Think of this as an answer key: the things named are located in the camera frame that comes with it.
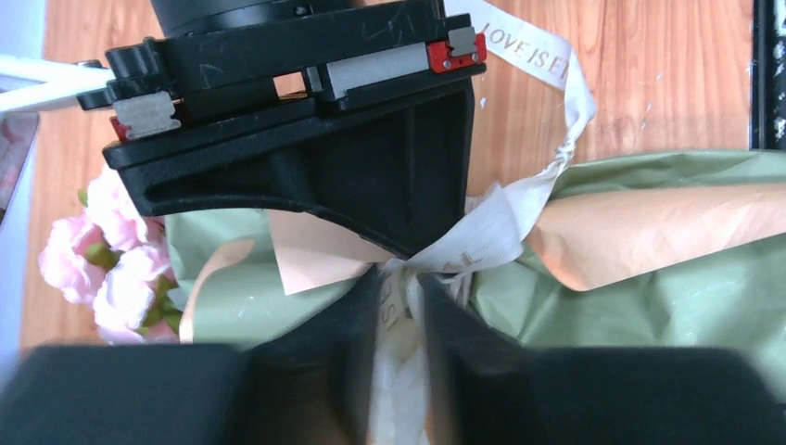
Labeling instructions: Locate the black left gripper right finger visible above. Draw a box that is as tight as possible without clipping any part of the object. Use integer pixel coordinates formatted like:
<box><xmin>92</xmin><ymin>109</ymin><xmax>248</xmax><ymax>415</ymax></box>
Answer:
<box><xmin>420</xmin><ymin>276</ymin><xmax>785</xmax><ymax>444</ymax></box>

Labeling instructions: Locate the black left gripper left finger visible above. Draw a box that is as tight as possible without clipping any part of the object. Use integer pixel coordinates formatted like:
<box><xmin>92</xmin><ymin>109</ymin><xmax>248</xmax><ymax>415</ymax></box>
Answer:
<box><xmin>1</xmin><ymin>268</ymin><xmax>383</xmax><ymax>445</ymax></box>

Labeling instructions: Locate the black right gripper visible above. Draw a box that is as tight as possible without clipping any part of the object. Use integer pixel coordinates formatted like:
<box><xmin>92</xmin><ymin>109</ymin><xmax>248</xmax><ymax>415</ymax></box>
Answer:
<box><xmin>77</xmin><ymin>1</ymin><xmax>488</xmax><ymax>258</ymax></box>

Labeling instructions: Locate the cream tote bag strap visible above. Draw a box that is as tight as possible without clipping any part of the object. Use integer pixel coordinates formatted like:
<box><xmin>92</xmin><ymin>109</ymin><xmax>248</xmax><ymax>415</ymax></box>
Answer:
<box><xmin>365</xmin><ymin>0</ymin><xmax>598</xmax><ymax>445</ymax></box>

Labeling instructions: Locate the pink fake flower bunch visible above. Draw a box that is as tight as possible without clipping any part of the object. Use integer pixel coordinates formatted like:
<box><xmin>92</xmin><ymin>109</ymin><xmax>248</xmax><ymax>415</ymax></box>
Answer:
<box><xmin>38</xmin><ymin>167</ymin><xmax>185</xmax><ymax>344</ymax></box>

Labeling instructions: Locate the green and peach wrapping paper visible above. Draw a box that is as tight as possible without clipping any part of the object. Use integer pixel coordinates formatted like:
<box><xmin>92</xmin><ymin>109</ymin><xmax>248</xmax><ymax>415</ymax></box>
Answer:
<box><xmin>162</xmin><ymin>150</ymin><xmax>786</xmax><ymax>401</ymax></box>

